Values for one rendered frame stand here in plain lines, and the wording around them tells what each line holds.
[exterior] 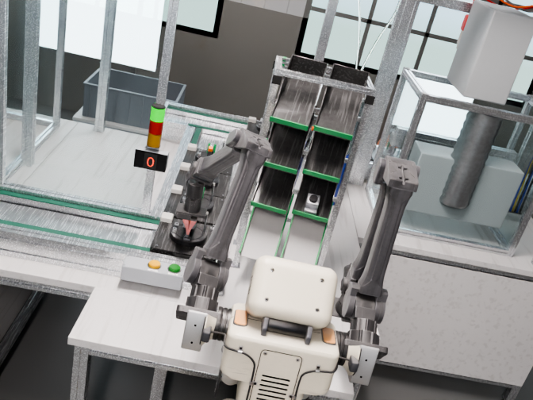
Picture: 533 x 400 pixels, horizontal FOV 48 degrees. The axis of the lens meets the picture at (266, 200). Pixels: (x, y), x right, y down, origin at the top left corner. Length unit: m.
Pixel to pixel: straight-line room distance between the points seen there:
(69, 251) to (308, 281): 1.02
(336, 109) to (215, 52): 3.51
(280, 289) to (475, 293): 1.79
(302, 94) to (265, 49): 3.39
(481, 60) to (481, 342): 1.41
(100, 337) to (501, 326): 2.06
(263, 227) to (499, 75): 1.27
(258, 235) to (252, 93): 3.47
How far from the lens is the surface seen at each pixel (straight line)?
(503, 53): 2.84
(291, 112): 2.05
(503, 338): 3.35
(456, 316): 3.19
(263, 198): 2.16
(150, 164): 2.29
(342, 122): 2.08
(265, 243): 2.23
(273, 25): 5.45
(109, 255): 2.19
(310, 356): 1.49
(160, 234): 2.29
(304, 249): 2.25
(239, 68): 5.56
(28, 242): 2.26
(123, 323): 2.04
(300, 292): 1.47
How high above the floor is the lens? 2.16
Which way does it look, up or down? 26 degrees down
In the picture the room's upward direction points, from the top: 13 degrees clockwise
